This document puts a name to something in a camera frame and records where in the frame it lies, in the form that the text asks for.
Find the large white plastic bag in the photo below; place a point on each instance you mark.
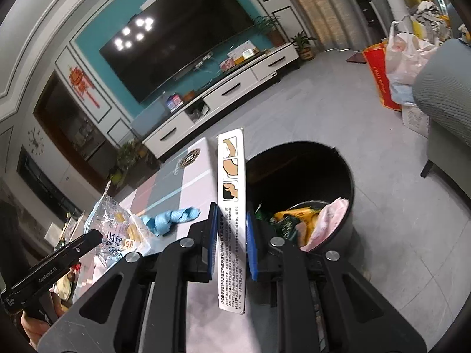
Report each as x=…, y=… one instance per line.
x=404, y=62

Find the white television cabinet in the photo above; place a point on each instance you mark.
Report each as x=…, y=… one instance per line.
x=228, y=92

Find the white box with pictures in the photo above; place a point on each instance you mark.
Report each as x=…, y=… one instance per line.
x=231, y=228

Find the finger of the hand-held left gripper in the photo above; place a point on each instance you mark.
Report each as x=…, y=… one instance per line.
x=84, y=244

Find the white upright panel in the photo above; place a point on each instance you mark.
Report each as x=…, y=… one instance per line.
x=396, y=7

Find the dark display shelf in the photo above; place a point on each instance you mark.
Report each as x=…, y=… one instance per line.
x=73, y=125

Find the pink flat box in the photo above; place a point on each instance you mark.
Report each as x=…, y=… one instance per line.
x=227, y=65

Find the black wall clock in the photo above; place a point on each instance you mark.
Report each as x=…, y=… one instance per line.
x=35, y=139

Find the red shopping bag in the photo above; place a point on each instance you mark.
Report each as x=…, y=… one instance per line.
x=379, y=77

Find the clear snack packet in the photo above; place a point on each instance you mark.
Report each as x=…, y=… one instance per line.
x=117, y=228

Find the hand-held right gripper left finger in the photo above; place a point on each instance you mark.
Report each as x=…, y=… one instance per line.
x=212, y=242

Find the white power strip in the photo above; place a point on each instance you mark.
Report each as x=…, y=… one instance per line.
x=204, y=61

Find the printed cardboard box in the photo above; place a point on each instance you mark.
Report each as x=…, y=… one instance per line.
x=415, y=119

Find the grey panel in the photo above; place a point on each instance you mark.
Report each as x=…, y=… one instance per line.
x=147, y=121

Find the green packet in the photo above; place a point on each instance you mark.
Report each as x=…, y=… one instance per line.
x=283, y=228

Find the black television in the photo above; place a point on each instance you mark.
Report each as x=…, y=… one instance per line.
x=176, y=44

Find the red knot wall decoration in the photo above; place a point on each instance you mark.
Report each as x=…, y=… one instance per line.
x=82, y=84

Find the pile of clothes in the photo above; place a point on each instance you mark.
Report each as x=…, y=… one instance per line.
x=430, y=18

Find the yellow snack bag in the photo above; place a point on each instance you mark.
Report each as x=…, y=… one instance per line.
x=305, y=220

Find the grey sofa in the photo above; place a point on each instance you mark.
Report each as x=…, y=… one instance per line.
x=445, y=92

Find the beige curtain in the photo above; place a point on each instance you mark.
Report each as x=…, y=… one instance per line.
x=312, y=3

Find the plants on dark stand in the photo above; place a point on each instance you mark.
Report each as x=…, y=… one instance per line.
x=128, y=154

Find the potted plant in brown pot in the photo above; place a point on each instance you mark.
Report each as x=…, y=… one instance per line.
x=270, y=29

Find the black upright vacuum cleaner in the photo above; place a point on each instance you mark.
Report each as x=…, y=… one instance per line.
x=366, y=11

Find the black plastic bucket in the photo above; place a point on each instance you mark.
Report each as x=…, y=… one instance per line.
x=294, y=176

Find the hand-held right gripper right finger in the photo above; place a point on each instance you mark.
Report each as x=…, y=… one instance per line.
x=252, y=242

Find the pink plastic bag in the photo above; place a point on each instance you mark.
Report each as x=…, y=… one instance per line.
x=327, y=224

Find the potted plant in yellow pot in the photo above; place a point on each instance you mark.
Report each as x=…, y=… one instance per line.
x=304, y=46

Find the dark doormat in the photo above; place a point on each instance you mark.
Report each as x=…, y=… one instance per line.
x=357, y=56

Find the blue cloth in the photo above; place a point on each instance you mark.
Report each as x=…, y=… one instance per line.
x=165, y=220

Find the person's left hand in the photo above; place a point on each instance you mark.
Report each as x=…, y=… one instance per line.
x=35, y=329

